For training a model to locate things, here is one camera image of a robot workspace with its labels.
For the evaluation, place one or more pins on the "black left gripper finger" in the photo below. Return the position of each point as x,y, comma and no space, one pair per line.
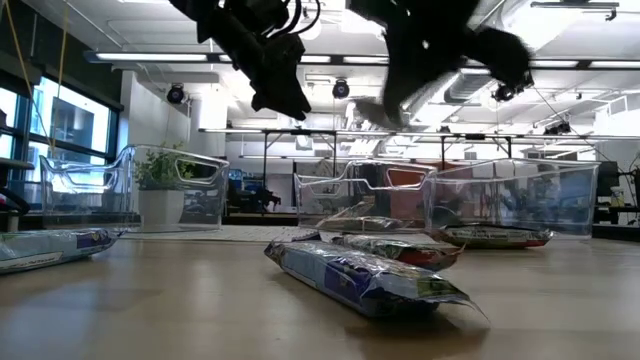
295,107

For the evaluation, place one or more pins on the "right gripper finger tan pad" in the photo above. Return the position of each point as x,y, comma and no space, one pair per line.
375,112

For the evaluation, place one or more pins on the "green red granola bar pack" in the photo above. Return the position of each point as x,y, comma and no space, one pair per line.
405,252
492,236

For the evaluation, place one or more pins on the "blue silver granola bar pack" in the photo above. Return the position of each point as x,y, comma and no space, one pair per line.
50,247

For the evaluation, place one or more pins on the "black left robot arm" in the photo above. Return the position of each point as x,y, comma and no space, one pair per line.
235,25

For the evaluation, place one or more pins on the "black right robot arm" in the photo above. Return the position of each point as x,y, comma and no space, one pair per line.
430,25

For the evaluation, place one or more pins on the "black background robot arm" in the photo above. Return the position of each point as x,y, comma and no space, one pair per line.
260,199

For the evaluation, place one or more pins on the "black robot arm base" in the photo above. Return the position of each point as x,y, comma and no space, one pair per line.
12,200

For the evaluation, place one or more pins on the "long ceiling light strip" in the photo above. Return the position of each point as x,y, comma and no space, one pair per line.
150,57

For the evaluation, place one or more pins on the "white patterned table mat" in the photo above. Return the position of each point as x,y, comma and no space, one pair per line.
240,233

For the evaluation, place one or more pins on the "green plant in white pot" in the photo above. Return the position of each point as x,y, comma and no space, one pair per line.
161,192

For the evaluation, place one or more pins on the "clear plastic bin straight rim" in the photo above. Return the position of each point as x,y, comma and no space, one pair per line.
520,200

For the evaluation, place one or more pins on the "dark computer monitor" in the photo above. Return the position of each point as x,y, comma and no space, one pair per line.
606,175

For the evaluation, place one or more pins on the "black metal frame rig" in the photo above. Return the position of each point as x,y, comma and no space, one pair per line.
300,132

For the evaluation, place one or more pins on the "silver ceiling air duct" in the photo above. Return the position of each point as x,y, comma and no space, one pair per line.
465,85

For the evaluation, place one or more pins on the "black ceiling camera cluster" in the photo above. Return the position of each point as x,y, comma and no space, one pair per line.
507,92

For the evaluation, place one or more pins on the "black ceiling camera pair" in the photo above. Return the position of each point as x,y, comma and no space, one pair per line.
557,128

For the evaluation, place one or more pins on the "small white post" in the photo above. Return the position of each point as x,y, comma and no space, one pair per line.
12,222

